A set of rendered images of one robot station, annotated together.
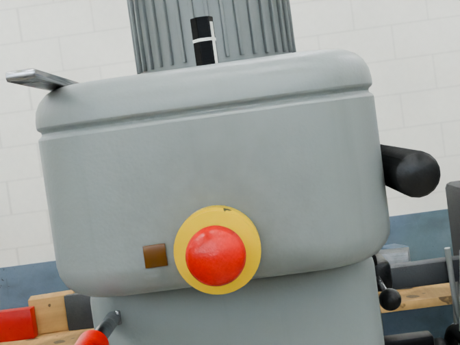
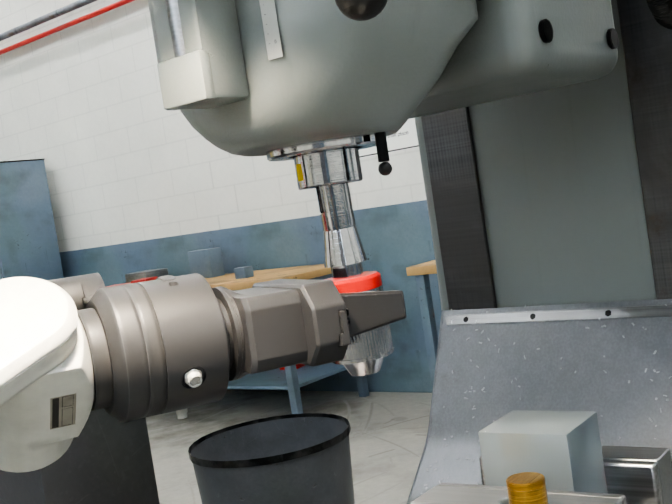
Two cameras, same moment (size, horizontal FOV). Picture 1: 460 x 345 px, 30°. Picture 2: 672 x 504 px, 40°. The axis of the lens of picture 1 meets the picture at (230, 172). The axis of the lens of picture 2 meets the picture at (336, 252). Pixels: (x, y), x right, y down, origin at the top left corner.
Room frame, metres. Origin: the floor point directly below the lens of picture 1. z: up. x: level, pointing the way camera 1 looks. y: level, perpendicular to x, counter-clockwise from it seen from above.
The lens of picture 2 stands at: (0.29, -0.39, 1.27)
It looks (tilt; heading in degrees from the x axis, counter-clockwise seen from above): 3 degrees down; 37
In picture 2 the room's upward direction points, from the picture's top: 9 degrees counter-clockwise
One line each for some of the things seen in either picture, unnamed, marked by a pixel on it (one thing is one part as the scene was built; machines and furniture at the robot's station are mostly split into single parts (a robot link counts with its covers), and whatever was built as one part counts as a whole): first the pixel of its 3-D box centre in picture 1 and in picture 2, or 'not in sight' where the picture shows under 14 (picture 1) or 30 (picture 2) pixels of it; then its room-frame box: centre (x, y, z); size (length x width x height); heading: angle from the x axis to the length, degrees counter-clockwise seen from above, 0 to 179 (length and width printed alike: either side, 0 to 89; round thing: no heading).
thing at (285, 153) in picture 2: not in sight; (324, 146); (0.82, 0.01, 1.31); 0.09 x 0.09 x 0.01
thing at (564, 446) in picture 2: not in sight; (543, 466); (0.82, -0.13, 1.08); 0.06 x 0.05 x 0.06; 90
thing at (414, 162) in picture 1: (371, 161); not in sight; (0.85, -0.14, 1.79); 0.45 x 0.04 x 0.04; 178
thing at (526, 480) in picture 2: not in sight; (527, 492); (0.76, -0.15, 1.08); 0.02 x 0.02 x 0.02
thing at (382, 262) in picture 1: (372, 281); not in sight; (0.88, -0.13, 1.66); 0.12 x 0.04 x 0.04; 178
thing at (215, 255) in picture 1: (215, 254); not in sight; (0.57, 0.02, 1.76); 0.04 x 0.03 x 0.04; 88
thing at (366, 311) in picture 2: not in sight; (367, 311); (0.81, -0.02, 1.19); 0.06 x 0.02 x 0.03; 153
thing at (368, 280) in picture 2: not in sight; (349, 283); (0.82, 0.01, 1.21); 0.05 x 0.05 x 0.01
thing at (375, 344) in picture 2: not in sight; (356, 323); (0.83, 0.01, 1.18); 0.05 x 0.05 x 0.05
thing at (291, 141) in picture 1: (221, 161); not in sight; (0.84, 0.01, 1.81); 0.47 x 0.26 x 0.16; 178
